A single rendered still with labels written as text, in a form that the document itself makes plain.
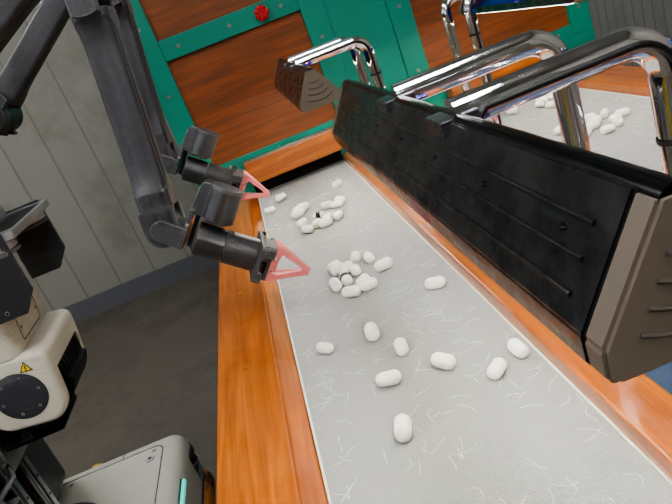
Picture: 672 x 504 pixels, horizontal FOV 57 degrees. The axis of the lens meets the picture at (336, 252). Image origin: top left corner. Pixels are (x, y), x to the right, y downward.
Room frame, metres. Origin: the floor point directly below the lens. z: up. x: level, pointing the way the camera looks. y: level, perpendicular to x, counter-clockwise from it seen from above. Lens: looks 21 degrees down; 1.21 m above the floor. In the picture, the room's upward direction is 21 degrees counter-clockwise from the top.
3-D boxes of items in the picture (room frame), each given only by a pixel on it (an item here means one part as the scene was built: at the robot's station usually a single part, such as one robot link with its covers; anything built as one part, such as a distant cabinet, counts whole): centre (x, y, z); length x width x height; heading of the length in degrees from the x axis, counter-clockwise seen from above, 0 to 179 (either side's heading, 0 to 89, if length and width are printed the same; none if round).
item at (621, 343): (0.50, -0.11, 1.08); 0.62 x 0.08 x 0.07; 3
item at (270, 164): (1.91, 0.02, 0.83); 0.30 x 0.06 x 0.07; 93
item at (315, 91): (1.47, -0.06, 1.08); 0.62 x 0.08 x 0.07; 3
